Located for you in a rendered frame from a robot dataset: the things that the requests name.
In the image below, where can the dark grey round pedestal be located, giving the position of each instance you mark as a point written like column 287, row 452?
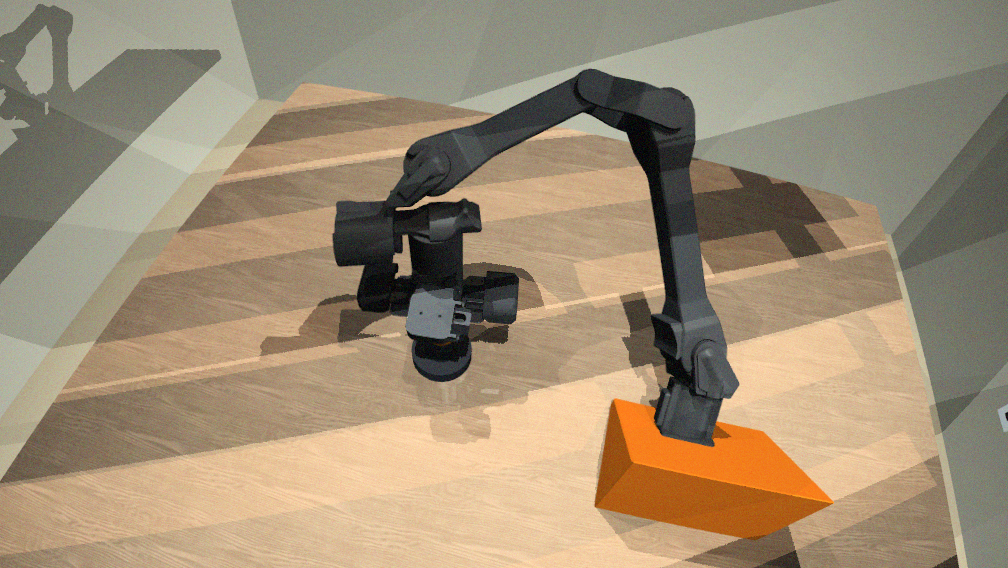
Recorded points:
column 442, row 363

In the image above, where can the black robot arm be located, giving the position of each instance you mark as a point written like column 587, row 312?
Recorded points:
column 660, row 125

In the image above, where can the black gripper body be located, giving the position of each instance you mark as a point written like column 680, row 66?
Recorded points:
column 496, row 295

